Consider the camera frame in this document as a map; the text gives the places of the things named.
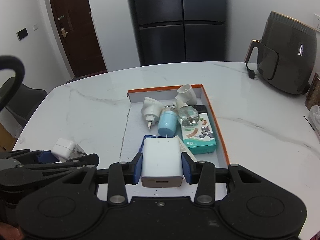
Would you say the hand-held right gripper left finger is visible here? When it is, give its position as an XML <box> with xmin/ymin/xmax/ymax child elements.
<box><xmin>62</xmin><ymin>152</ymin><xmax>143</xmax><ymax>205</ymax></box>

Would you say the dark grey air fryer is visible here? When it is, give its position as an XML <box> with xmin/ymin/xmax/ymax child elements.
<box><xmin>244</xmin><ymin>11</ymin><xmax>318</xmax><ymax>95</ymax></box>

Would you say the white plug adapter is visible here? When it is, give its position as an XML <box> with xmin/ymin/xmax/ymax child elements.
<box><xmin>51</xmin><ymin>138</ymin><xmax>87</xmax><ymax>162</ymax></box>

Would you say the black strap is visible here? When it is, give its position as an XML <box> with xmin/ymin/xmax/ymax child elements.
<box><xmin>0</xmin><ymin>55</ymin><xmax>25</xmax><ymax>112</ymax></box>

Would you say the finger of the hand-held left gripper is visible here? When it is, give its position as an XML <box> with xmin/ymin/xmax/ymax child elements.
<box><xmin>25</xmin><ymin>153</ymin><xmax>100</xmax><ymax>175</ymax></box>
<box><xmin>11</xmin><ymin>149</ymin><xmax>59</xmax><ymax>163</ymax></box>

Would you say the brass door lock handle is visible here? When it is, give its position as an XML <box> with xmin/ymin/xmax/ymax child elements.
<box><xmin>58</xmin><ymin>15</ymin><xmax>69</xmax><ymax>37</ymax></box>

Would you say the black power plug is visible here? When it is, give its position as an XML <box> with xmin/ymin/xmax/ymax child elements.
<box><xmin>246</xmin><ymin>62</ymin><xmax>257</xmax><ymax>79</ymax></box>

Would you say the green white bandage box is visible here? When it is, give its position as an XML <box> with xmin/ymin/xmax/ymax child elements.
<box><xmin>180</xmin><ymin>113</ymin><xmax>217</xmax><ymax>155</ymax></box>

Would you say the brown glittery container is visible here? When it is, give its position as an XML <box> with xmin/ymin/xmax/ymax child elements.
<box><xmin>304</xmin><ymin>72</ymin><xmax>320</xmax><ymax>110</ymax></box>

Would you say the dark grey chair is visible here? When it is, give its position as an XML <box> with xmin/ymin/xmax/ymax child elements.
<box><xmin>0</xmin><ymin>77</ymin><xmax>48</xmax><ymax>128</ymax></box>

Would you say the white usb charger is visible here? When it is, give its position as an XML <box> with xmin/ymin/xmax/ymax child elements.
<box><xmin>141</xmin><ymin>135</ymin><xmax>185</xmax><ymax>188</ymax></box>

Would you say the light blue small bottle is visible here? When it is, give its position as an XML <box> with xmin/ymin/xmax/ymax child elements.
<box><xmin>157</xmin><ymin>105</ymin><xmax>179</xmax><ymax>136</ymax></box>

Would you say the dark brown door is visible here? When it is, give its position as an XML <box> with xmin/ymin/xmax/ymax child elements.
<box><xmin>46</xmin><ymin>0</ymin><xmax>108</xmax><ymax>78</ymax></box>

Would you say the black wall panel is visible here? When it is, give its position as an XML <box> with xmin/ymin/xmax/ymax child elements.
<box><xmin>16</xmin><ymin>27</ymin><xmax>29</xmax><ymax>41</ymax></box>

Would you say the clear plastic bag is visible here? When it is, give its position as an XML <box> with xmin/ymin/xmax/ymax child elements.
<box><xmin>308</xmin><ymin>105</ymin><xmax>320</xmax><ymax>140</ymax></box>

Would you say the brown cardboard box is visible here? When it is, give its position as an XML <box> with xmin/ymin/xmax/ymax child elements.
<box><xmin>0</xmin><ymin>124</ymin><xmax>18</xmax><ymax>153</ymax></box>

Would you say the clear glass bottle white cap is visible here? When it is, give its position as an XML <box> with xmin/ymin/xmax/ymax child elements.
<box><xmin>175</xmin><ymin>99</ymin><xmax>200</xmax><ymax>127</ymax></box>

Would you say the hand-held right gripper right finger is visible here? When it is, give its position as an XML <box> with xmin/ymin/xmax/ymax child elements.
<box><xmin>181</xmin><ymin>152</ymin><xmax>269</xmax><ymax>205</ymax></box>

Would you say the white plug-in vaporizer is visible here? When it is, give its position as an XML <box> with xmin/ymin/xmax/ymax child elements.
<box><xmin>141</xmin><ymin>97</ymin><xmax>164</xmax><ymax>130</ymax></box>
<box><xmin>174</xmin><ymin>84</ymin><xmax>198</xmax><ymax>108</ymax></box>

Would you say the person's left hand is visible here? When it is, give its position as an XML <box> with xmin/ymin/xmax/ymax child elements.
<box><xmin>0</xmin><ymin>223</ymin><xmax>20</xmax><ymax>240</ymax></box>

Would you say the blue cartoon print box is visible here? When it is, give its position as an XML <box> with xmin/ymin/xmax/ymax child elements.
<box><xmin>139</xmin><ymin>134</ymin><xmax>175</xmax><ymax>155</ymax></box>

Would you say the dark grey refrigerator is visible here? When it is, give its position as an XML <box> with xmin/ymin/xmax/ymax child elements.
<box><xmin>125</xmin><ymin>0</ymin><xmax>229</xmax><ymax>67</ymax></box>

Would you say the orange-edged white box tray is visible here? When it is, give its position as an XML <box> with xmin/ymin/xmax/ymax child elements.
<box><xmin>120</xmin><ymin>84</ymin><xmax>230</xmax><ymax>168</ymax></box>

